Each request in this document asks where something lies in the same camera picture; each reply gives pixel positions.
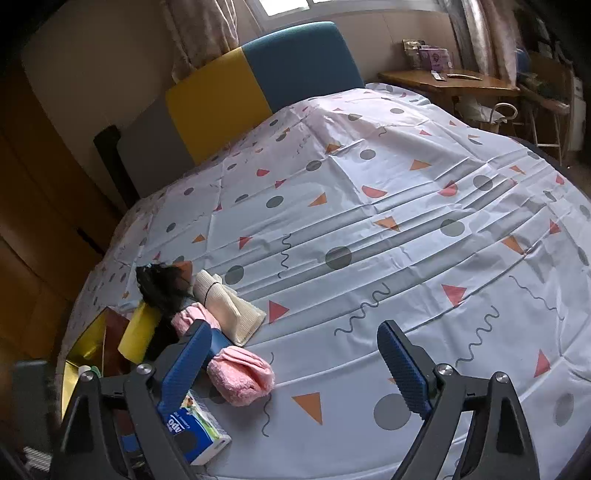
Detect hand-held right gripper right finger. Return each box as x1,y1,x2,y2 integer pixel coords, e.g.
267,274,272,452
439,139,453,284
376,320,541,480

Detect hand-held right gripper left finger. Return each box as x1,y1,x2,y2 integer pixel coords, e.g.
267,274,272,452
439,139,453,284
51,320,213,480

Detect pink fuzzy sock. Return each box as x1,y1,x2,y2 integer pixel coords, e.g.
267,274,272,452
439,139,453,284
172,302,221,337
206,346,276,407

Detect blue white tissue packet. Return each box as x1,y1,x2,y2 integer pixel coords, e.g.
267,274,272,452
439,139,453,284
159,390,232,466

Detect cream cloth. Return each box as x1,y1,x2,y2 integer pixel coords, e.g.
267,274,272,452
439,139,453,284
191,271,267,346

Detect black fluffy cloth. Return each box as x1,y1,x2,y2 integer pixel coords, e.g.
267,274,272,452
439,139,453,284
135,262,195,319

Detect yellow box with brown flap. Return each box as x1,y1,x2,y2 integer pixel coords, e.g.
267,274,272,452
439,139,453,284
62,307,137,393

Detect blue cloth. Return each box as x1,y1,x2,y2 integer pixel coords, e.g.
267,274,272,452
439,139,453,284
210,330,232,365

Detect patterned white bed sheet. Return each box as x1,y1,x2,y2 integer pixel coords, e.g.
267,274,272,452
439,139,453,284
60,83,591,480

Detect wooden wardrobe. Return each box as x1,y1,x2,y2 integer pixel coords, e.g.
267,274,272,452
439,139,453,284
0,60,123,365

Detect wooden desk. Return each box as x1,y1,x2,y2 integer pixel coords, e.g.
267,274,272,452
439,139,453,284
379,69,520,121

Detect grey yellow blue headboard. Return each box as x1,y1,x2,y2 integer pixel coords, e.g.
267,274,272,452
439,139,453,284
117,21,365,199

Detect white appliance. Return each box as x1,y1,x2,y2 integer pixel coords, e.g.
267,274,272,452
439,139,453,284
570,76,587,151

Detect wooden chair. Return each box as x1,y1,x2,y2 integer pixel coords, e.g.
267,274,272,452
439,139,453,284
519,51,573,162

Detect purple box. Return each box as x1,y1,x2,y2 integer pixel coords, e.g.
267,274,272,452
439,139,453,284
418,46,451,71

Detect green patterned box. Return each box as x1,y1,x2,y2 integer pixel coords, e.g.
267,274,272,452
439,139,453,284
403,41,423,70

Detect beige patterned curtain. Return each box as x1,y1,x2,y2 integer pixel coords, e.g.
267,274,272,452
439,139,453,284
450,0,522,88
159,0,241,84

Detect window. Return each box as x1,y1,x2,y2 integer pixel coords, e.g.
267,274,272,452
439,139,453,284
245,0,444,19

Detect black post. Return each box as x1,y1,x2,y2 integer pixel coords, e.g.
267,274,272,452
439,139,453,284
93,124,139,210

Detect white handled basket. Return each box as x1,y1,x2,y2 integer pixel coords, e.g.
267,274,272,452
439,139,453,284
480,102,518,134

